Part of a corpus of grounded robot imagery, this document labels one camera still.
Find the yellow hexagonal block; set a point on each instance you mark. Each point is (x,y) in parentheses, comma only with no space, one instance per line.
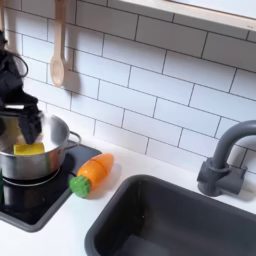
(29,149)

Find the wooden spoon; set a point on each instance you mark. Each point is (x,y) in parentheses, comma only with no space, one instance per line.
(58,68)

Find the black toy stove top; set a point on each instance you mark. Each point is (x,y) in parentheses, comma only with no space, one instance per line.
(30,203)

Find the orange toy carrot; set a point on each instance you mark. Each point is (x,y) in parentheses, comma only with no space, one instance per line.
(95,171)

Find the dark grey sink basin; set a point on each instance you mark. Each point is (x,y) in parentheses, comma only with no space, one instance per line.
(150,216)

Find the dark grey tap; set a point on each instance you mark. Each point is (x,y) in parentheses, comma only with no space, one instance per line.
(218,173)

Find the light wooden shelf edge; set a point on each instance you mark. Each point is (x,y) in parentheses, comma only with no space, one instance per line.
(200,15)

